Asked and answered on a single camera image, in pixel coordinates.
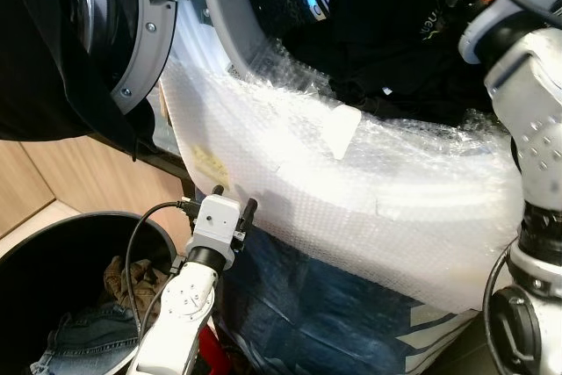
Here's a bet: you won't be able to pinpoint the white washing machine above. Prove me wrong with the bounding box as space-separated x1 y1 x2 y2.
66 0 562 319

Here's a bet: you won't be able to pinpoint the black clothes pile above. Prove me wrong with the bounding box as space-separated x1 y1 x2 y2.
279 0 512 127

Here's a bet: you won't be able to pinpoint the yellow rectangular label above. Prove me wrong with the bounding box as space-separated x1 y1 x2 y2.
188 146 232 188

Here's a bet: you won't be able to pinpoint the clear bubble wrap sheet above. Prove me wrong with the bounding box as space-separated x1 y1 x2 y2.
158 32 530 316

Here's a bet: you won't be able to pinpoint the blue denim jeans hanging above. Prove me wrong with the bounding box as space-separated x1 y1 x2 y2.
213 224 424 375

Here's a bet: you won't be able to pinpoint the brown cloth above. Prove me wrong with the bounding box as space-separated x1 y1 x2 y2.
103 256 169 307

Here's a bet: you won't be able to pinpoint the white tape piece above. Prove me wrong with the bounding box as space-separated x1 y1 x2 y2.
320 104 364 162

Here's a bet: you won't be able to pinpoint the red plastic stool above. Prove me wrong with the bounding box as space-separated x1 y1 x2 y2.
194 321 231 375

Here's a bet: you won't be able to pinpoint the wooden cabinet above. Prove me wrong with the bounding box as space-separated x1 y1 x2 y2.
0 136 190 240

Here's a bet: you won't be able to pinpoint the grey round washer door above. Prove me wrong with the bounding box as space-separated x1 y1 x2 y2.
66 0 191 118

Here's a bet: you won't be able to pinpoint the black round laundry bucket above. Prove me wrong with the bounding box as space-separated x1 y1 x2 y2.
0 209 191 375

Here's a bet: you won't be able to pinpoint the crumpled blue denim jeans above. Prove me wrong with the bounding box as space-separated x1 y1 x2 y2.
30 303 143 375

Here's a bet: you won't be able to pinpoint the blue white striped cloth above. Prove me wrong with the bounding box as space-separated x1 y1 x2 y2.
385 299 481 369

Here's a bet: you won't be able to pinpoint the large black draped cloth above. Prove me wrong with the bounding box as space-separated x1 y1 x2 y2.
0 0 156 162

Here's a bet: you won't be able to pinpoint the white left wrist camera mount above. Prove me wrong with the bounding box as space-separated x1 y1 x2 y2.
188 194 243 258

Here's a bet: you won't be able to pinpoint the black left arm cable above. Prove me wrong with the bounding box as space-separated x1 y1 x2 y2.
122 198 199 343

